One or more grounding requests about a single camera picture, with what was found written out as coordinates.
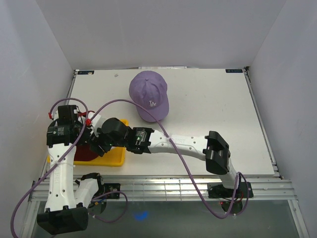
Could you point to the purple baseball cap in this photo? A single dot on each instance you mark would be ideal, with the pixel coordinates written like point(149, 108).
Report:
point(149, 90)

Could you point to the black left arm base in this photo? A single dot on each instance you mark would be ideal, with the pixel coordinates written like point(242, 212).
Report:
point(111, 189)

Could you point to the yellow plastic tray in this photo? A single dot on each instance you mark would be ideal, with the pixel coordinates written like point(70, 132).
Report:
point(114, 158)

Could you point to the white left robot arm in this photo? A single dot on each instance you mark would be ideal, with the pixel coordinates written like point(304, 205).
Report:
point(66, 209)

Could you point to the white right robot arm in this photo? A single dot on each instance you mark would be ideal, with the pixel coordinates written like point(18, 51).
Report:
point(212, 148)

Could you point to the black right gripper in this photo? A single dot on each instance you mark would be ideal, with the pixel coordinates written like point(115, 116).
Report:
point(94, 146)

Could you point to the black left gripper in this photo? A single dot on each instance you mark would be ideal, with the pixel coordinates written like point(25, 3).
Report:
point(85, 135)

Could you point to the aluminium rail frame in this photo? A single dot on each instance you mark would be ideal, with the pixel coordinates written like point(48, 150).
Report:
point(170, 208)

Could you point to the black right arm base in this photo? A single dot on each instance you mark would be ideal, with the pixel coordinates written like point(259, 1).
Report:
point(217, 190)

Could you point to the red baseball cap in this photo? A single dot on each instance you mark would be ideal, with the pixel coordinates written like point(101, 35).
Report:
point(84, 153)

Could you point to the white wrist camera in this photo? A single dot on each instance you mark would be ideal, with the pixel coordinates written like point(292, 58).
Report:
point(53, 115)
point(95, 121)

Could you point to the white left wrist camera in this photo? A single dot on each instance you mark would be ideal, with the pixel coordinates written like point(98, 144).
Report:
point(53, 115)

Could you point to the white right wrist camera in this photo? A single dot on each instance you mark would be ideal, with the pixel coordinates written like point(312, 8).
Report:
point(95, 121)

